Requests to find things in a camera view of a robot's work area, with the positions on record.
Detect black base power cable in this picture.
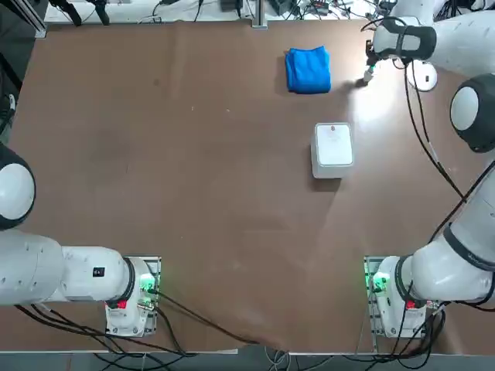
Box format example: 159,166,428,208
152,289,287,349

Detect blue folded cloth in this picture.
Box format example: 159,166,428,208
285,45,333,94

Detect white desk lamp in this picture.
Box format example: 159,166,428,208
405,60,440,93

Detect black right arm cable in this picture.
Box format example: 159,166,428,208
361,17,495,248

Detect silver aluminium frame post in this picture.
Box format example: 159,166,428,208
250,0,268,29

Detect silver corner frame profile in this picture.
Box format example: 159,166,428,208
21,0,48,39

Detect black tripod leg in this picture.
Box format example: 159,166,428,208
49,0,83,27
92,0,110,25

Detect white cube appliance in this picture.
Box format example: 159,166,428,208
310,122,356,179

